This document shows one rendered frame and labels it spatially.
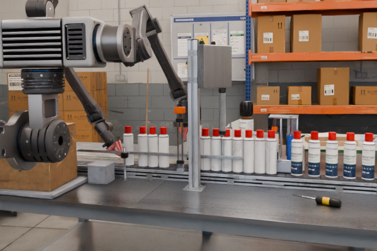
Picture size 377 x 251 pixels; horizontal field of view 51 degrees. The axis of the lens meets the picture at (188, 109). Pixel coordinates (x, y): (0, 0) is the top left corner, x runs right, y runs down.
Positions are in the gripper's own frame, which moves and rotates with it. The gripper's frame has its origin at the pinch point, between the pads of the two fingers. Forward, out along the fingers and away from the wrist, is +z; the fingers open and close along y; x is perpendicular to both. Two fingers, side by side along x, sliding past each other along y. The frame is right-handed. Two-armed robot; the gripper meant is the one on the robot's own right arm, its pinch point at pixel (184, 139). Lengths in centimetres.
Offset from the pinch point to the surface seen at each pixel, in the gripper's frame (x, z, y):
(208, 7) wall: -418, -137, 84
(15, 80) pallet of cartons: -236, -25, 294
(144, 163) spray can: 8.3, 11.8, 18.5
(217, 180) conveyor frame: 11.2, 16.9, -19.9
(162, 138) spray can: 8.5, -1.2, 8.7
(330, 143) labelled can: 9, -2, -70
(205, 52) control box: 24, -42, -17
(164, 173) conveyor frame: 11.0, 15.9, 7.1
